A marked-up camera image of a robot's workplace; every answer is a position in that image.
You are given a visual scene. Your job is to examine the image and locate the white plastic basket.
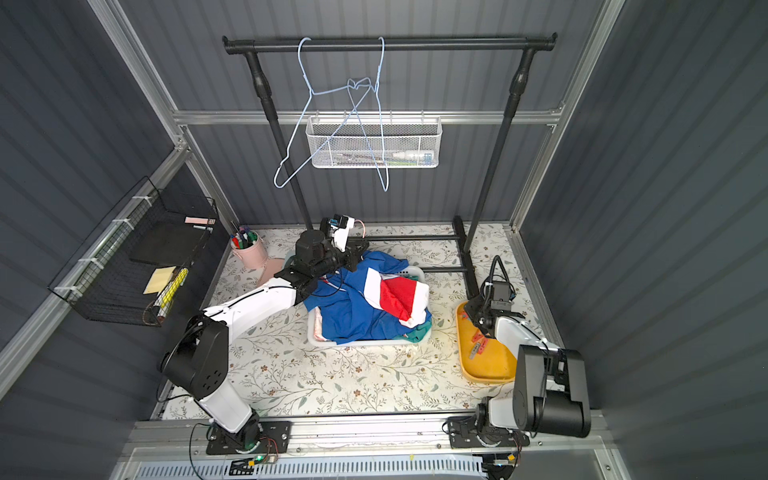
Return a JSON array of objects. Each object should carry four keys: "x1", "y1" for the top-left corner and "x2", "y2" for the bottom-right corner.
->
[{"x1": 307, "y1": 266, "x2": 431, "y2": 348}]

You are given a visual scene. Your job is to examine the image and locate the green jacket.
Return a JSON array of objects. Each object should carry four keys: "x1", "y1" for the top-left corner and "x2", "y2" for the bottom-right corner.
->
[{"x1": 403, "y1": 321, "x2": 432, "y2": 343}]

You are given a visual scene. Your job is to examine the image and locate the red white blue jacket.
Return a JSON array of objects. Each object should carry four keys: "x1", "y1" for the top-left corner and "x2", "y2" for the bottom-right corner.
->
[{"x1": 304, "y1": 251, "x2": 433, "y2": 344}]

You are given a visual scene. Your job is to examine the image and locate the black clothes rack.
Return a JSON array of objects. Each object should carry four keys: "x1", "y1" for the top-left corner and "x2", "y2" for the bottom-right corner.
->
[{"x1": 222, "y1": 33, "x2": 558, "y2": 298}]

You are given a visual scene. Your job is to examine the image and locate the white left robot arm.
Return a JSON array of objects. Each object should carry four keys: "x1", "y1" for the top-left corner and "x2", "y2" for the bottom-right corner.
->
[{"x1": 160, "y1": 230, "x2": 369, "y2": 434}]

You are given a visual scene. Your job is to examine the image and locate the floral table mat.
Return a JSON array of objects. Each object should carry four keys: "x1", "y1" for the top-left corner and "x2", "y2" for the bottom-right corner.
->
[{"x1": 203, "y1": 223, "x2": 555, "y2": 417}]

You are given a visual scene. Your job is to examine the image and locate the silver mesh wall basket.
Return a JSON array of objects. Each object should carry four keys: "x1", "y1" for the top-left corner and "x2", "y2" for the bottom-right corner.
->
[{"x1": 305, "y1": 115, "x2": 443, "y2": 169}]

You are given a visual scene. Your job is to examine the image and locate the light blue wire hanger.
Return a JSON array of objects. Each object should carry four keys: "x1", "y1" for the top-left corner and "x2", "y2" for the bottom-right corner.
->
[{"x1": 273, "y1": 37, "x2": 390, "y2": 192}]

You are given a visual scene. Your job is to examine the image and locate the blue hanger with green jacket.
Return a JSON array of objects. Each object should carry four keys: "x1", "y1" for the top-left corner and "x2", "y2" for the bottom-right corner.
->
[{"x1": 346, "y1": 37, "x2": 391, "y2": 193}]

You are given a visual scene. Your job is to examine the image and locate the pink pen cup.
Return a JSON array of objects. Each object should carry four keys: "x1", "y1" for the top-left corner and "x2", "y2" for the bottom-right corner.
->
[{"x1": 230, "y1": 225, "x2": 269, "y2": 270}]

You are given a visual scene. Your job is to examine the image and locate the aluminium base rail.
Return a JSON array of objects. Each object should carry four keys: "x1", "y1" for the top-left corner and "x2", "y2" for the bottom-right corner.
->
[{"x1": 122, "y1": 412, "x2": 601, "y2": 464}]

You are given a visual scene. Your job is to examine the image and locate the pink eraser block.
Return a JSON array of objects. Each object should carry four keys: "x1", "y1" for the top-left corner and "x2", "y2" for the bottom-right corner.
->
[{"x1": 257, "y1": 258, "x2": 285, "y2": 287}]

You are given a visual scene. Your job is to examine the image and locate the yellow plastic tray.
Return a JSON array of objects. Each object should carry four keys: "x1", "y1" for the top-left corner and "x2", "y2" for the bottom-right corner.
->
[{"x1": 455, "y1": 302, "x2": 517, "y2": 384}]

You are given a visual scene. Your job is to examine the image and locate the grey clothespin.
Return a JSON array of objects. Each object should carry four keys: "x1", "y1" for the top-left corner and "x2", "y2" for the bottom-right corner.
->
[{"x1": 469, "y1": 339, "x2": 488, "y2": 360}]

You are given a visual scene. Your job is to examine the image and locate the yellow sticky notes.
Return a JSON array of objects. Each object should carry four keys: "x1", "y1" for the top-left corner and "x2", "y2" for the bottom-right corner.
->
[{"x1": 143, "y1": 266, "x2": 176, "y2": 295}]

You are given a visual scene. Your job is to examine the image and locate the black wire wall basket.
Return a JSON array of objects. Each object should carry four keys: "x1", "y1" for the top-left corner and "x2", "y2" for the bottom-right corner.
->
[{"x1": 48, "y1": 178, "x2": 218, "y2": 327}]

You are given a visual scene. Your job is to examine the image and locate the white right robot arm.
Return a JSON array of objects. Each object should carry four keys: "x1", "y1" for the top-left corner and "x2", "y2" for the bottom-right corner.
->
[{"x1": 465, "y1": 256, "x2": 591, "y2": 438}]

